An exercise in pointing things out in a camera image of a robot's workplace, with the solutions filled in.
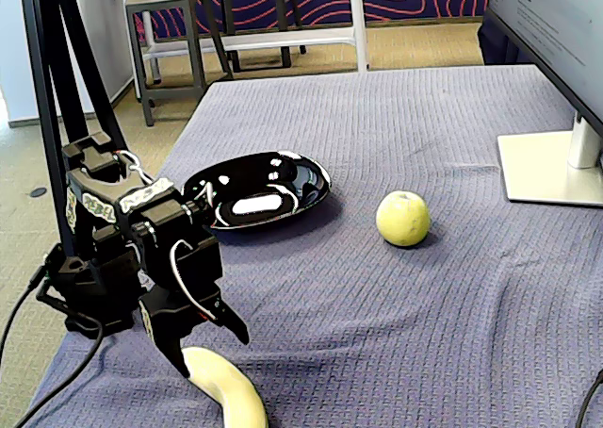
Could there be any green apple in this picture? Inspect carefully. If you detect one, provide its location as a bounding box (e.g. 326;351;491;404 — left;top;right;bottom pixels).
375;190;432;248

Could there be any blue textured table cloth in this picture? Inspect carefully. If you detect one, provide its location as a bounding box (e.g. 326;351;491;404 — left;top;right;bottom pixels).
23;64;603;428

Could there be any thin black cable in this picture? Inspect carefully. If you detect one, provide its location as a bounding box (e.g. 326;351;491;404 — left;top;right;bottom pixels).
0;265;48;358

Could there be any black chair frame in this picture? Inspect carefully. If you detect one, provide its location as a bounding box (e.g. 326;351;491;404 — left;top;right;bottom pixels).
219;0;307;74

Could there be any black tripod stand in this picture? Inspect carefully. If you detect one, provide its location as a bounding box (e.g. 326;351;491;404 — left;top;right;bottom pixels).
18;0;128;259

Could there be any black glossy bowl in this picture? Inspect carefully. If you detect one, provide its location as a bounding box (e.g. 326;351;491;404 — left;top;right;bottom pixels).
181;150;333;231

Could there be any monitor with silver stand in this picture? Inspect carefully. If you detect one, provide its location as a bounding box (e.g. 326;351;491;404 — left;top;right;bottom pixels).
487;0;603;207

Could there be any white table frame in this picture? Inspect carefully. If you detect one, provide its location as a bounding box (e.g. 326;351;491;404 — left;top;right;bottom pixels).
140;0;369;74

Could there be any yellow banana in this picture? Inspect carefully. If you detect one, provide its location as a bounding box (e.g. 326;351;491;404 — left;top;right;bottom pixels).
181;346;269;428

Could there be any thick black cable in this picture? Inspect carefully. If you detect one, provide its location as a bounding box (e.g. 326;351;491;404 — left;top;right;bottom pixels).
18;312;105;428

